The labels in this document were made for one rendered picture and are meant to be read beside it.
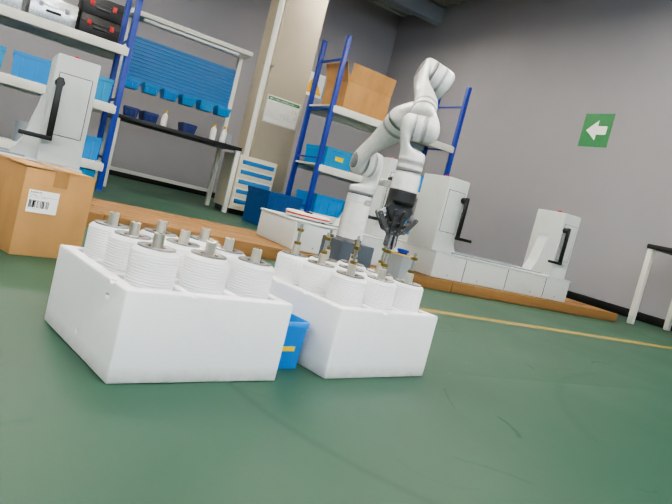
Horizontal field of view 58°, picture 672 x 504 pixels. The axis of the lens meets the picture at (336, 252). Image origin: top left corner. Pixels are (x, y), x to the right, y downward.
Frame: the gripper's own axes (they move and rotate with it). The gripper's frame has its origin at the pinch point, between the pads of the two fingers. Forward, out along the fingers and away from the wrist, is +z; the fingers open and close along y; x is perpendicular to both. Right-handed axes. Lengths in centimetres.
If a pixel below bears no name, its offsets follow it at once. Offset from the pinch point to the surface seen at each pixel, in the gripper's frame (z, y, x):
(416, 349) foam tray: 27.6, 15.1, -3.3
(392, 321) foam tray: 20.0, 2.5, -7.3
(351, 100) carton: -121, 196, 486
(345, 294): 15.1, -13.4, -7.8
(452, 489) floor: 36, -14, -64
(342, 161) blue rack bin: -53, 202, 484
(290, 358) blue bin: 33.0, -24.0, -8.2
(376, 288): 12.7, -2.8, -3.9
